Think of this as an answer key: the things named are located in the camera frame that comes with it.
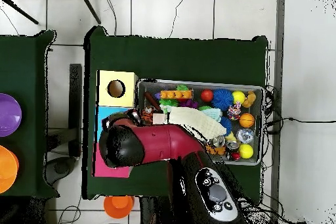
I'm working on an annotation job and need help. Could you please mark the cream knitted cloth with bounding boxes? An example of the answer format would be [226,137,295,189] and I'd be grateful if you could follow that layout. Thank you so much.
[167,106,227,141]

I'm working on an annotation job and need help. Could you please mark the mint knitted cloth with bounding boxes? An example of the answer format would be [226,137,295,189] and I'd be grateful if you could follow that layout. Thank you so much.
[203,108,223,123]

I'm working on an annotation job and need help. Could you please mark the crushed clear plastic bottle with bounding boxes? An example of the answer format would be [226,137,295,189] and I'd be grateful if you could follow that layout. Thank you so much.
[236,128,255,145]

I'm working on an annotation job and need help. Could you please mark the silver mesh bin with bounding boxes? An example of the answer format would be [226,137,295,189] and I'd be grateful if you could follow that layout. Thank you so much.
[132,78,266,166]

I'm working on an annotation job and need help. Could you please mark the wooden box with three holes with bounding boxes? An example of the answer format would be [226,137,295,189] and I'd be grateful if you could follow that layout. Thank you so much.
[93,70,139,179]

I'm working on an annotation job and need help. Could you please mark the plain wooden cube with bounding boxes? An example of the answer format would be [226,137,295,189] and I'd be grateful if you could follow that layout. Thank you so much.
[152,112,167,125]

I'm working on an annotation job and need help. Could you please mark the orange toy building block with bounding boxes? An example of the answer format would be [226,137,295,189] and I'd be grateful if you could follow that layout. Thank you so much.
[159,89,194,101]

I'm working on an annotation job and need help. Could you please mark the tiger striped plush toy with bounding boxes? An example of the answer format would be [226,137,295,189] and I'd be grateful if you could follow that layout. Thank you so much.
[140,106,155,124]

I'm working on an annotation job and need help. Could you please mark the dark green table cloth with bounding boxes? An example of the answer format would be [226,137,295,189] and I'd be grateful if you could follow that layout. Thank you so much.
[0,30,60,198]
[82,25,270,204]

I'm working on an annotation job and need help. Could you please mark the blue spiky rubber ball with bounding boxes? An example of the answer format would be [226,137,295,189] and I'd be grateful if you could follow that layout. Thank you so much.
[210,88,234,112]

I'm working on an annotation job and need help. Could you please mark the yellow smooth ball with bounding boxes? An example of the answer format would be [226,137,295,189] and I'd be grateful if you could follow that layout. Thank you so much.
[231,90,246,106]

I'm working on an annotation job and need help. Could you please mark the crushed red drink can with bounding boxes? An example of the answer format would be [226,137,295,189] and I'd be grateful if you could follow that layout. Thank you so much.
[224,140,242,162]

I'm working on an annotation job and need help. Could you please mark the orange toy basketball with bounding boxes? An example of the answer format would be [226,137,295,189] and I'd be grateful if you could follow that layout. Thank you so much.
[239,112,256,129]

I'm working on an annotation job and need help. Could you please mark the orange plastic cup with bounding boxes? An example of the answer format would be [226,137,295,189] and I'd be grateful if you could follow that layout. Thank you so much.
[103,195,135,219]

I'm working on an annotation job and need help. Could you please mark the purple plastic plate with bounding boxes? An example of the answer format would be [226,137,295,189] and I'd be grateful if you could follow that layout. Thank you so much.
[0,93,22,137]

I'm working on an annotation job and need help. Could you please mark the orange plastic bowl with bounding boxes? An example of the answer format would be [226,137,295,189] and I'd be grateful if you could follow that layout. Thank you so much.
[0,145,20,194]

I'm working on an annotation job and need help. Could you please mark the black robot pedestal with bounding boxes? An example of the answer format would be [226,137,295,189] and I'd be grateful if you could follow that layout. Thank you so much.
[138,196,169,224]

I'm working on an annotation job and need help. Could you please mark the black metal frame legs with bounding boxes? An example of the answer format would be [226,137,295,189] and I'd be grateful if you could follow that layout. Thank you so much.
[0,0,102,25]

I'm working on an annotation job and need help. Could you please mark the black cable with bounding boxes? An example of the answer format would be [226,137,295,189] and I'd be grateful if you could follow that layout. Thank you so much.
[264,116,336,127]

